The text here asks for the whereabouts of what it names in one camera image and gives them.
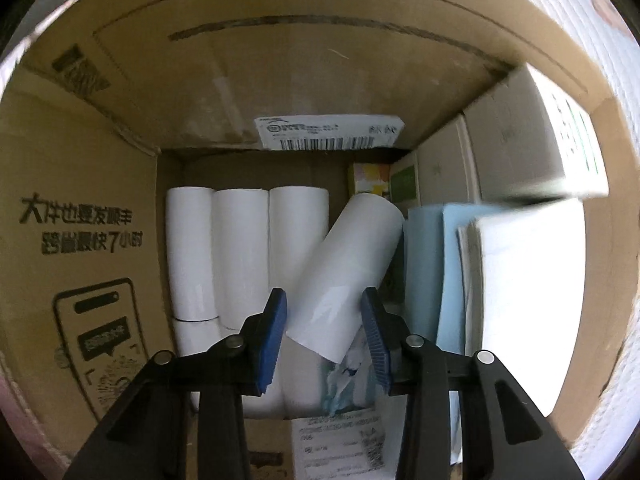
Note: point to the white box green square label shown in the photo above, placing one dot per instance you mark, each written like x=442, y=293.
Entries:
x=425, y=175

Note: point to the white quilted cloth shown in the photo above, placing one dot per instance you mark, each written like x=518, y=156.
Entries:
x=575, y=20

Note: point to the large white box green print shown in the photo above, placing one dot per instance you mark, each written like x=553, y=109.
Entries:
x=540, y=135

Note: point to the white printed paper sheet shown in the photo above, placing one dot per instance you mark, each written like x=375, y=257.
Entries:
x=340, y=442

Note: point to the yellow colourful printed box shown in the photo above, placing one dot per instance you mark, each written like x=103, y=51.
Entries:
x=370, y=180

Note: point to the white shipping label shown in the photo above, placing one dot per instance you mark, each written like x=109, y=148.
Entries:
x=325, y=132

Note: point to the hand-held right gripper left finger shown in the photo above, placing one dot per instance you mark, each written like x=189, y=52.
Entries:
x=272, y=340

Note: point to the brown cardboard box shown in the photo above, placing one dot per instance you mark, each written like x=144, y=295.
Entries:
x=85, y=170

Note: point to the white flat pack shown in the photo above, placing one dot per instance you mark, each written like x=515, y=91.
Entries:
x=525, y=310

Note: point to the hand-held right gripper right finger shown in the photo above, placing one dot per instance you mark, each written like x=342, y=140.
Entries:
x=376, y=345

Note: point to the stack of white paper rolls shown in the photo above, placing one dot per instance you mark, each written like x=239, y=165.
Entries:
x=187, y=250

